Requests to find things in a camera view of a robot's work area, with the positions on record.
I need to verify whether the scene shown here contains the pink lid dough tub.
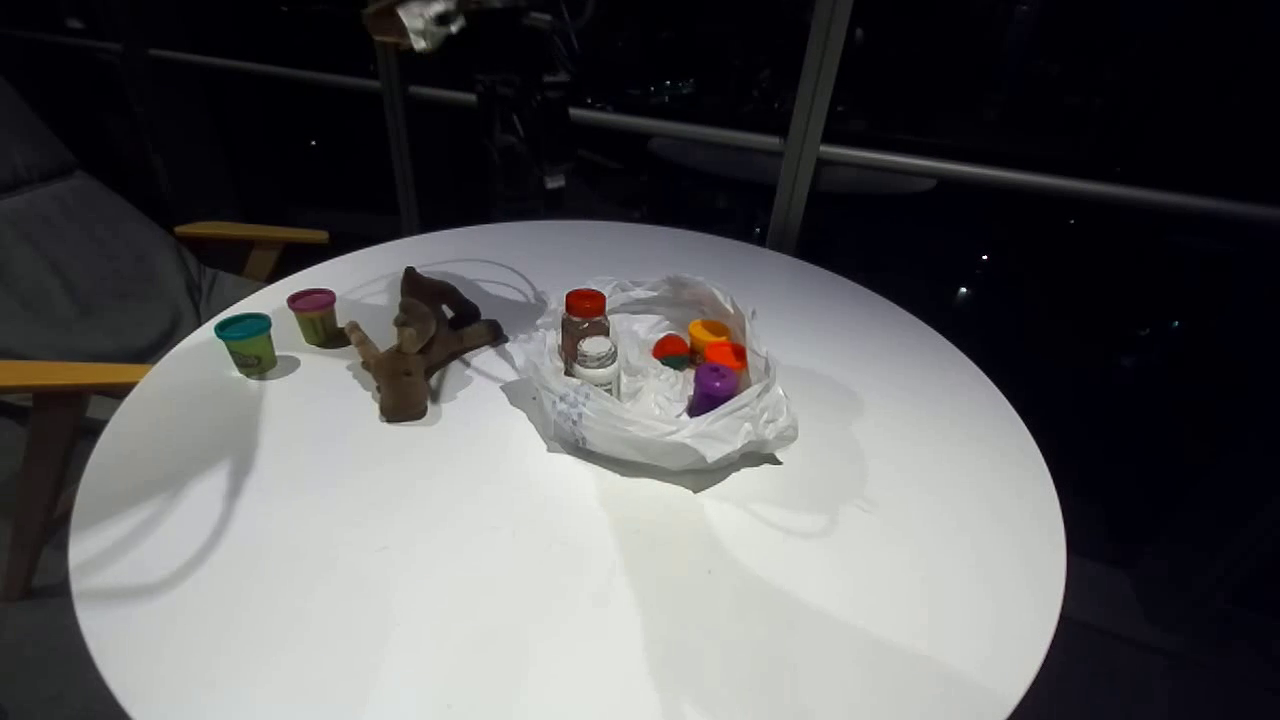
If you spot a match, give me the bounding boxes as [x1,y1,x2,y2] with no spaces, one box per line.
[282,284,346,352]

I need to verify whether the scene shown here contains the orange lid dough tub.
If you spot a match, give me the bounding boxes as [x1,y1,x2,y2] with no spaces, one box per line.
[682,316,735,352]

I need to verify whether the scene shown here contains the grey horizontal window rail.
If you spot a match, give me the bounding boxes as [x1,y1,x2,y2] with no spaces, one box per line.
[144,43,1280,227]

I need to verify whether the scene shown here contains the red-orange lid dough tub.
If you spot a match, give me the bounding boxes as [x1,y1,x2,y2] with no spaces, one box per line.
[699,338,753,378]

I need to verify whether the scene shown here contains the thin metal window post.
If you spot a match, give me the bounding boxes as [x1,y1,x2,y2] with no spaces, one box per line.
[371,35,423,232]

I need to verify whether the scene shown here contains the grey window frame post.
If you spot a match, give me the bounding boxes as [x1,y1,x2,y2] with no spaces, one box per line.
[765,0,855,254]

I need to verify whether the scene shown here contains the brown bottle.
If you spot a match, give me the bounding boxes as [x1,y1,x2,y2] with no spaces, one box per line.
[555,313,615,378]

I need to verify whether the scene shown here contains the white plastic bag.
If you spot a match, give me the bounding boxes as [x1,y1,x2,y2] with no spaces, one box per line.
[501,273,800,492]

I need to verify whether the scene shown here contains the teal lid dough tub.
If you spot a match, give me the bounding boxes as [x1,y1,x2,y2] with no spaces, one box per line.
[210,306,280,382]

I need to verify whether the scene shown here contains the brown plush toy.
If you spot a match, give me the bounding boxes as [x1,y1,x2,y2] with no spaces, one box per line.
[343,262,513,427]

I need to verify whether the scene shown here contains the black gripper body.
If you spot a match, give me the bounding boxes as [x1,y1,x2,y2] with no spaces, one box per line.
[476,50,580,194]

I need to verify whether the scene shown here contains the red-capped shaker bottle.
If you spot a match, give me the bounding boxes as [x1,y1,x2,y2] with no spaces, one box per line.
[570,332,624,400]

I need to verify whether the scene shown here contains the purple dough tub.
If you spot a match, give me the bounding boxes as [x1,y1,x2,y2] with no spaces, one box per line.
[682,360,746,421]

